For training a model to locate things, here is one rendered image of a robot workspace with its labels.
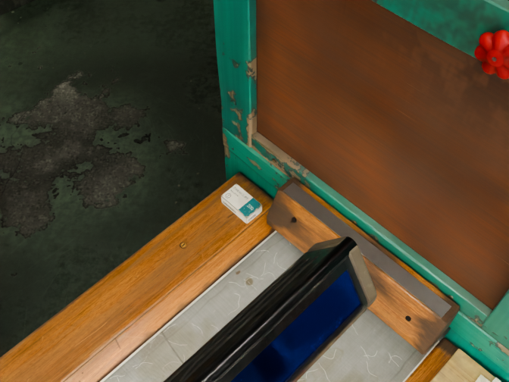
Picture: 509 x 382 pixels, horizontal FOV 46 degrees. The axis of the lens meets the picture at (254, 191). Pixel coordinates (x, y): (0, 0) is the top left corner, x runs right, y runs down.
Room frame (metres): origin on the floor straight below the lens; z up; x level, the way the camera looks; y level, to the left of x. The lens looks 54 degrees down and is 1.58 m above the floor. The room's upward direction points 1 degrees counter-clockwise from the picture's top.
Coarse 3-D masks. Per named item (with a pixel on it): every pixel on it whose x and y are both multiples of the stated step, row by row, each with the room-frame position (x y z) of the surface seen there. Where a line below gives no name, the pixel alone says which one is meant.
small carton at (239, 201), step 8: (232, 192) 0.57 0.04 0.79; (240, 192) 0.57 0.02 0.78; (224, 200) 0.55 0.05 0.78; (232, 200) 0.55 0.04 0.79; (240, 200) 0.55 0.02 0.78; (248, 200) 0.55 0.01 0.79; (256, 200) 0.55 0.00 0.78; (232, 208) 0.54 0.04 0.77; (240, 208) 0.53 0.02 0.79; (248, 208) 0.53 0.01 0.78; (256, 208) 0.53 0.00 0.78; (240, 216) 0.53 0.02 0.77; (248, 216) 0.52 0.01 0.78
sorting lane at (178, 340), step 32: (256, 256) 0.47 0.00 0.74; (288, 256) 0.47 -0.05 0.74; (224, 288) 0.42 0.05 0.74; (256, 288) 0.42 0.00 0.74; (192, 320) 0.36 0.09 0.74; (224, 320) 0.36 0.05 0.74; (160, 352) 0.32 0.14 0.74; (192, 352) 0.32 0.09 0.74; (352, 352) 0.31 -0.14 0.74; (384, 352) 0.31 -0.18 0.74; (416, 352) 0.31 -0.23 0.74
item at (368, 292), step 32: (320, 256) 0.27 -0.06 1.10; (352, 256) 0.26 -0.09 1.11; (288, 288) 0.23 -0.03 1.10; (320, 288) 0.23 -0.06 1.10; (352, 288) 0.25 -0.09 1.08; (256, 320) 0.20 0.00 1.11; (288, 320) 0.21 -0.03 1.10; (320, 320) 0.22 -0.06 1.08; (352, 320) 0.23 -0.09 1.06; (224, 352) 0.18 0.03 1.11; (256, 352) 0.18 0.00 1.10; (288, 352) 0.19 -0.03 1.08; (320, 352) 0.19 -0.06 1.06
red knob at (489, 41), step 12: (480, 36) 0.39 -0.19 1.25; (492, 36) 0.38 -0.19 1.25; (504, 36) 0.37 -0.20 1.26; (480, 48) 0.39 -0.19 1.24; (492, 48) 0.38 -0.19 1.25; (504, 48) 0.37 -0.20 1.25; (480, 60) 0.38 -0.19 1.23; (492, 60) 0.37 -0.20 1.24; (504, 60) 0.37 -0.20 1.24; (492, 72) 0.37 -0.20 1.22; (504, 72) 0.36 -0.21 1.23
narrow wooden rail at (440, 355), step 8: (440, 344) 0.31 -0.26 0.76; (448, 344) 0.31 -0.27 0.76; (432, 352) 0.30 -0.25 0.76; (440, 352) 0.30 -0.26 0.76; (448, 352) 0.30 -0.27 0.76; (424, 360) 0.29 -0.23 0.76; (432, 360) 0.29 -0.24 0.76; (440, 360) 0.29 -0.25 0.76; (416, 368) 0.28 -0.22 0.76; (424, 368) 0.28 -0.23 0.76; (432, 368) 0.28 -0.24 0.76; (440, 368) 0.28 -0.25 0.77; (416, 376) 0.27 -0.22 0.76; (424, 376) 0.27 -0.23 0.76; (432, 376) 0.27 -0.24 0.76
